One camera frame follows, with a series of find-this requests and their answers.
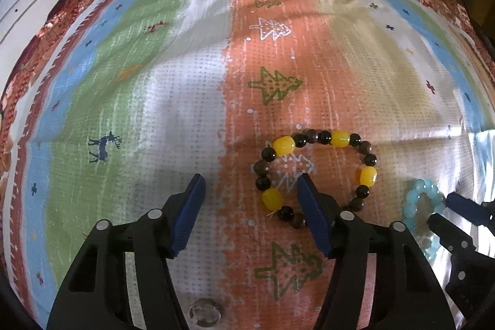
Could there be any yellow and black bead bracelet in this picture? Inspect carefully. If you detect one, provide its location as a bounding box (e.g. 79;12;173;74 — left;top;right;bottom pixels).
252;128;379;229

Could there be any silver ring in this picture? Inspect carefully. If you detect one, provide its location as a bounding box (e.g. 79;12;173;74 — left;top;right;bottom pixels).
188;298;224;328

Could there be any striped colourful bed blanket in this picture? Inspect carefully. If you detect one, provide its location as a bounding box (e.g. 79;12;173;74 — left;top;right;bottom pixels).
1;0;494;329

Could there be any light blue bead bracelet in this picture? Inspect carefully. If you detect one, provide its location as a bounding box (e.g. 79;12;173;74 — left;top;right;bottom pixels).
402;178;448;262

